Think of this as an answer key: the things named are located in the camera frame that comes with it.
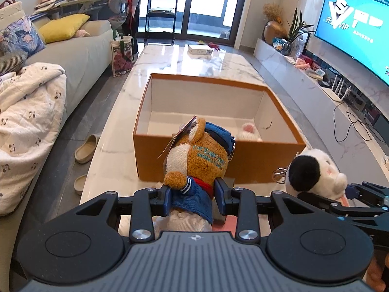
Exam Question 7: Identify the white printed blanket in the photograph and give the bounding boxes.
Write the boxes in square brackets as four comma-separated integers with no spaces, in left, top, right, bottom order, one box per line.
[0,62,67,216]

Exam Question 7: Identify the grey sofa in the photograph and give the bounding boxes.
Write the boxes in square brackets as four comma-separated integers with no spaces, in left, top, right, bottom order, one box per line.
[0,15,114,280]

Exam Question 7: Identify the glass balcony door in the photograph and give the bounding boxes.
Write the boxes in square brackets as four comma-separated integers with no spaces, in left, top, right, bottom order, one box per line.
[135,0,250,47]

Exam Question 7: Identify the red black backpack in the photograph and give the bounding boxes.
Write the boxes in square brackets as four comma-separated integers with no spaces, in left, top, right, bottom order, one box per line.
[126,0,140,37]

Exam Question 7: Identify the dried flower bunch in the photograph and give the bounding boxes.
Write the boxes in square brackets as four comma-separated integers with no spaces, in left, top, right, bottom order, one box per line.
[263,3,284,22]

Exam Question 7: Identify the cluttered desk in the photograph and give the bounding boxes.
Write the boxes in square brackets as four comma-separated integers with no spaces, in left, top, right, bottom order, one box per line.
[32,0,113,22]

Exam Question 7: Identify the printed tote bag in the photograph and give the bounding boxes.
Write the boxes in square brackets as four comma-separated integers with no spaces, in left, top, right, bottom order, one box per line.
[110,36,135,77]

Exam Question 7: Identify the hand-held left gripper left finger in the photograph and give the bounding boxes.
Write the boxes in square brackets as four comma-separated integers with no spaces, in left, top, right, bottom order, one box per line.
[74,185,174,244]

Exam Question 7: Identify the white plush with black ear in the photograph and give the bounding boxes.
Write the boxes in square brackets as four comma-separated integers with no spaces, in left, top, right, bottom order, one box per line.
[272,148,348,201]

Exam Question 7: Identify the small white device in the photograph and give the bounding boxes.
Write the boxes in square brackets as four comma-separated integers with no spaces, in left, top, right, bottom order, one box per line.
[307,68,326,81]

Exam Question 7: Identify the white marble tv console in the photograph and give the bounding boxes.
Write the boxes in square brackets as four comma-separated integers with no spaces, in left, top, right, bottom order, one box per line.
[254,38,389,189]

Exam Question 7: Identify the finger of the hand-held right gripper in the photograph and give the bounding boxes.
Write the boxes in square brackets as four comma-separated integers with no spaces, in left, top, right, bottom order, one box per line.
[298,191,389,224]
[346,182,389,210]

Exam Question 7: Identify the brown bear plush blue outfit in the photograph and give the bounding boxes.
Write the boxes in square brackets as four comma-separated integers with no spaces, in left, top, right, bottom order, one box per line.
[157,116,236,233]

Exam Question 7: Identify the floral pillow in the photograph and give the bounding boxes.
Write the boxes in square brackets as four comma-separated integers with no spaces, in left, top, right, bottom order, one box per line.
[0,15,46,57]

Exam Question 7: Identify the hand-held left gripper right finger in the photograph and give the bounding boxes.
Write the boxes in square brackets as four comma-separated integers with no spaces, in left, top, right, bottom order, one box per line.
[214,177,339,244]

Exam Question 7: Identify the curved television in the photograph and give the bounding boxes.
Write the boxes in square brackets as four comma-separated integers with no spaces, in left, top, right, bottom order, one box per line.
[314,0,389,87]

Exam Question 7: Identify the green potted plant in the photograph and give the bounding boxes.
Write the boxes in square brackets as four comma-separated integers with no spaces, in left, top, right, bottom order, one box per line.
[281,8,315,56]

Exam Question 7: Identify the houndstooth pillow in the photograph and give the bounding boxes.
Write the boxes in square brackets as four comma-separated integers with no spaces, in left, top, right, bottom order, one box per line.
[0,51,28,76]

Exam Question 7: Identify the black cable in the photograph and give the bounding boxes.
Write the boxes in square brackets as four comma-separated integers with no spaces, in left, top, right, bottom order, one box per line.
[333,97,389,143]

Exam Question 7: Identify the orange cardboard box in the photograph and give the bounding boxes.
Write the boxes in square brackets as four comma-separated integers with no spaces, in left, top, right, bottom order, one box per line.
[133,73,307,183]

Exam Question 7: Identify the cream bear-shaped cushion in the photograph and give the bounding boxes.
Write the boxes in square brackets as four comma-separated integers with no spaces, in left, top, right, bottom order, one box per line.
[0,0,26,25]

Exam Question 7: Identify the beige slipper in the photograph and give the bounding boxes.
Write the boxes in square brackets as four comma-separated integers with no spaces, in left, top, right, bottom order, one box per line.
[74,174,88,196]
[74,134,101,164]

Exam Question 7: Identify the flat white box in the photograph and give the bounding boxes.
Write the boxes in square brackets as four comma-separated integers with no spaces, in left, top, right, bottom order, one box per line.
[187,44,212,59]

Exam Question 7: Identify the yellow pillow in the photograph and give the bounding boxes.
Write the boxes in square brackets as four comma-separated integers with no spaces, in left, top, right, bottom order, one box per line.
[38,14,91,44]

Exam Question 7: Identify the black rolling cart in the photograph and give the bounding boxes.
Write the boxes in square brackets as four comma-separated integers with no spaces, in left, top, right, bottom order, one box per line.
[145,0,177,44]

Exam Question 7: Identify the person's right hand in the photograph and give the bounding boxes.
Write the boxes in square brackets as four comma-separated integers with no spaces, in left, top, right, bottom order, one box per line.
[363,254,389,292]

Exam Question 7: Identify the red fluffy toy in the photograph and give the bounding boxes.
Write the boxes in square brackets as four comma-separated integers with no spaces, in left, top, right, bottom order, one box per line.
[197,39,221,51]

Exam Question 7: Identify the white router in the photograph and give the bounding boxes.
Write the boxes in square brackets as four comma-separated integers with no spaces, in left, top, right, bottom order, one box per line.
[327,77,351,101]

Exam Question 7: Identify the gold vase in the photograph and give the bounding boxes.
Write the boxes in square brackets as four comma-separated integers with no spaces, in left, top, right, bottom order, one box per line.
[264,21,288,46]

